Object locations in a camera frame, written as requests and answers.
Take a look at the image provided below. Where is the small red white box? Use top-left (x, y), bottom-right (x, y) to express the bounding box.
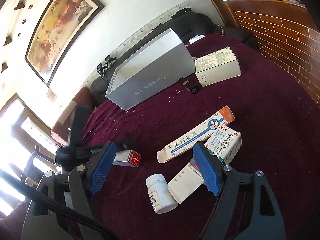
top-left (113, 150), bottom-right (142, 167)

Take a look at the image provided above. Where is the maroon armchair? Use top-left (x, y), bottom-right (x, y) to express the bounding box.
top-left (50, 87), bottom-right (94, 146)

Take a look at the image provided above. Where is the green white medicine box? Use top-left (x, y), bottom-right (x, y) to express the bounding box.
top-left (204, 125), bottom-right (242, 165)

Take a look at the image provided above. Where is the long blue white ointment box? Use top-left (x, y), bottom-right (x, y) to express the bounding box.
top-left (157, 106), bottom-right (235, 164)

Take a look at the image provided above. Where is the dark wooden chair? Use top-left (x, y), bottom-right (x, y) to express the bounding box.
top-left (21, 143), bottom-right (61, 181)

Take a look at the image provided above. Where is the white pill bottle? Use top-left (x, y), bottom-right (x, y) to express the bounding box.
top-left (145, 174), bottom-right (178, 214)

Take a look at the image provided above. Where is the maroon velvet bedspread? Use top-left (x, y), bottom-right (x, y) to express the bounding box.
top-left (84, 34), bottom-right (319, 239)

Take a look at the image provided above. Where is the small black object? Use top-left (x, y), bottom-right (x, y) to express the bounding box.
top-left (178, 77), bottom-right (202, 94)

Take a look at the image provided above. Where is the white beige medicine carton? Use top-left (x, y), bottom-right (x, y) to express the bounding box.
top-left (195, 47), bottom-right (241, 87)

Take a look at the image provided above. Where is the silver shoe box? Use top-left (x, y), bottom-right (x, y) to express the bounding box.
top-left (105, 29), bottom-right (195, 111)

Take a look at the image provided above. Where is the brick pattern wooden cabinet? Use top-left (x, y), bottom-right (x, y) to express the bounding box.
top-left (211, 0), bottom-right (319, 103)

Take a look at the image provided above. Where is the framed wall painting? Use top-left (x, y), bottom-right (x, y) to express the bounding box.
top-left (24, 0), bottom-right (104, 87)

